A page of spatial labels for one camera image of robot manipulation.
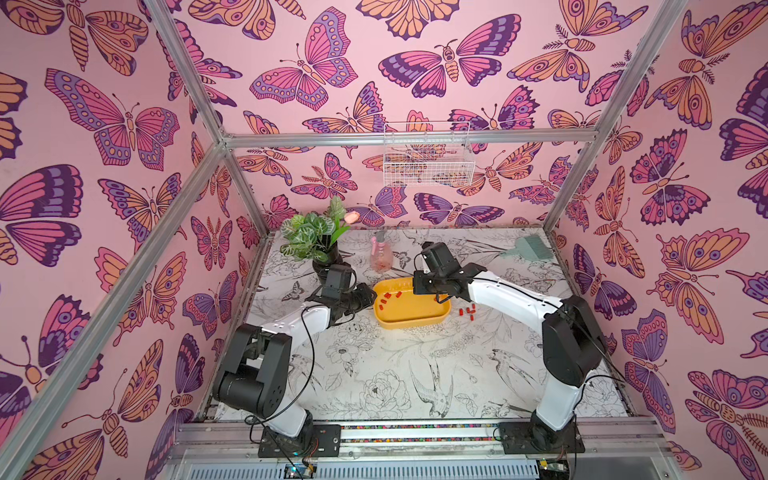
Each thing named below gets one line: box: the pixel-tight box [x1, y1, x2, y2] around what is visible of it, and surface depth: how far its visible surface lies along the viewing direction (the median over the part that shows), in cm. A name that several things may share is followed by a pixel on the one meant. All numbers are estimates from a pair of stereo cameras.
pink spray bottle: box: [370, 231, 393, 272], surface depth 111 cm
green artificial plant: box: [280, 196, 360, 262], surface depth 87 cm
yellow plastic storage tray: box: [372, 277, 451, 330], surface depth 100 cm
